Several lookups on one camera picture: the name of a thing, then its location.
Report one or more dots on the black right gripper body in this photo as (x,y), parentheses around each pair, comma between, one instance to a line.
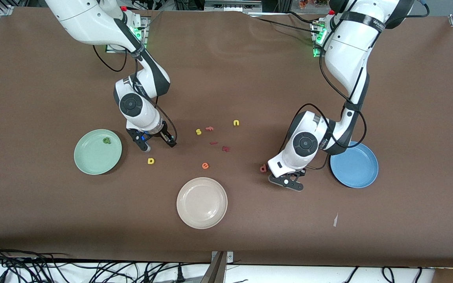
(162,133)

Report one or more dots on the pink foam letter d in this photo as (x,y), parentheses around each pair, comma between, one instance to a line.
(263,168)

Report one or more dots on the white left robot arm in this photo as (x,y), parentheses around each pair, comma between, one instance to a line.
(348,47)

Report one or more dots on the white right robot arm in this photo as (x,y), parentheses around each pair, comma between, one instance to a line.
(136,106)

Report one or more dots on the blue plate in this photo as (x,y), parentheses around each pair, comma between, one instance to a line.
(358,171)

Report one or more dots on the small grey paper scrap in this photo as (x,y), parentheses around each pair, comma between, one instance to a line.
(335,220)

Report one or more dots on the beige plate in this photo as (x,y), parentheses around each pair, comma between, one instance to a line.
(202,203)

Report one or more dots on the green plate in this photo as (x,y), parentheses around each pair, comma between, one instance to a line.
(92,157)

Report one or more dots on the brown table cover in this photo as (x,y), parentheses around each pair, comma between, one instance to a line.
(250,78)

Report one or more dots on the grey metal box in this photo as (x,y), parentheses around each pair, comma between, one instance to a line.
(232,4)

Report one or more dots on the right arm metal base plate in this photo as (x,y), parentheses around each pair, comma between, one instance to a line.
(144,27)

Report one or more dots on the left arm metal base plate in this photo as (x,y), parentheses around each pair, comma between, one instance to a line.
(316,53)

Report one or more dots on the metal table bracket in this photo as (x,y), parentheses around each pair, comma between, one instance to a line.
(216,267)

